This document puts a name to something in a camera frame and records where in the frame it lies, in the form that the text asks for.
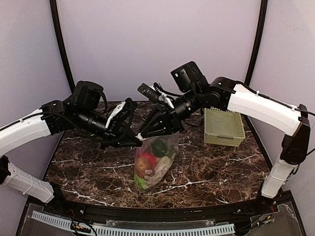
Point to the black front table rail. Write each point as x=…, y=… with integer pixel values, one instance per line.
x=237, y=212

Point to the clear zip top bag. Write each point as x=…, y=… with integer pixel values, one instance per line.
x=146, y=147

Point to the right black corner post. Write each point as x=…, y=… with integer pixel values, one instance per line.
x=257, y=41

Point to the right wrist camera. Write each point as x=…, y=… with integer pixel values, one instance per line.
x=156, y=94

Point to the green plastic basket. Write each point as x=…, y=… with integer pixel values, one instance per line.
x=224, y=128

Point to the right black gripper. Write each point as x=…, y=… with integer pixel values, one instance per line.
x=166, y=118

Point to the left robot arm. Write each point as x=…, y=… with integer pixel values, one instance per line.
x=76, y=112

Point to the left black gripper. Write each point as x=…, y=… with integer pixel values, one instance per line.
x=114, y=130

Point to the dark green pepper toy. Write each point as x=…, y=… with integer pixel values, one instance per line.
x=159, y=148

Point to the green apple toy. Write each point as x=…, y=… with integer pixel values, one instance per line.
x=140, y=183

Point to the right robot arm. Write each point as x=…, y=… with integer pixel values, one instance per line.
x=235, y=96

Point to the red pepper toy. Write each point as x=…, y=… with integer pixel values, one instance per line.
x=151, y=158

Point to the white garlic toy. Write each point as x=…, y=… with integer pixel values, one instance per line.
x=160, y=171

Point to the brown potato toy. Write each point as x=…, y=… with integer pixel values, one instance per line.
x=144, y=168

